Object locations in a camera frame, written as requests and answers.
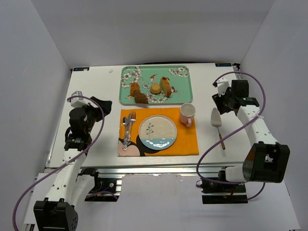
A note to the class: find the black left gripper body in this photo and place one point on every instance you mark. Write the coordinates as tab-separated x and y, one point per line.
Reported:
100	109

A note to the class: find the sliced bread loaf piece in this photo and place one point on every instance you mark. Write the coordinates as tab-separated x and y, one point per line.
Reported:
165	86

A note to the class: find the dark brown chocolate pastry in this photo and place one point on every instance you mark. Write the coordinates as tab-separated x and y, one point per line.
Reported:
140	97

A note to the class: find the right blue table label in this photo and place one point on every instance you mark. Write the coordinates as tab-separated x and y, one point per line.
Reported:
223	64

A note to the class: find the golden croissant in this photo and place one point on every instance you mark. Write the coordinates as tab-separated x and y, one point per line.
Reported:
133	88

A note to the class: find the silver spoon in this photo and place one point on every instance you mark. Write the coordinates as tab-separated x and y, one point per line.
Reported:
125	123

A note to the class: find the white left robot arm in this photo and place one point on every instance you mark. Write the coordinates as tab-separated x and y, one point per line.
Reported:
57	212

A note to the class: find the blue white ceramic plate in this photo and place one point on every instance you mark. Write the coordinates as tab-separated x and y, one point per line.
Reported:
157	132

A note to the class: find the round yellow muffin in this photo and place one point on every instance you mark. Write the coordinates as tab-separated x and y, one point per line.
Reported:
155	88

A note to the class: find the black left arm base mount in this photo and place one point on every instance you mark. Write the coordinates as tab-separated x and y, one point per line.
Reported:
106	187

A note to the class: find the left blue table label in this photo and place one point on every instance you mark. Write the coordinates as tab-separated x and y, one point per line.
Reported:
76	69

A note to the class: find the silver fork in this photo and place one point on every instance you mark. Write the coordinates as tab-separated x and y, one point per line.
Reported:
132	120

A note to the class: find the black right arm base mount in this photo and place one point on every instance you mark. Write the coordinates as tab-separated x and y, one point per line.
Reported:
219	194

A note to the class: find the metal cake server wooden handle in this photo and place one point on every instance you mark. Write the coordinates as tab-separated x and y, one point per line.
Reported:
216	121

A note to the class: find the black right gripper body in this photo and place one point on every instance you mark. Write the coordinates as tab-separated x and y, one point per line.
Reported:
220	103

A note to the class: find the blue table label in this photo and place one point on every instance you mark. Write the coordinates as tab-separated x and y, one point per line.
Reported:
223	64
76	69

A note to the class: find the pink ceramic mug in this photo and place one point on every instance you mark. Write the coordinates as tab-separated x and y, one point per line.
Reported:
187	113

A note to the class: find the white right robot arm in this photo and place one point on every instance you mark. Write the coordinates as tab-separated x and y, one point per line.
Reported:
267	159

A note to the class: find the orange cartoon placemat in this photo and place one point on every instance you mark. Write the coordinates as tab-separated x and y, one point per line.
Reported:
185	142

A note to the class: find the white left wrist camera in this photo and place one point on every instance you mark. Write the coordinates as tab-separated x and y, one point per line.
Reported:
78	100

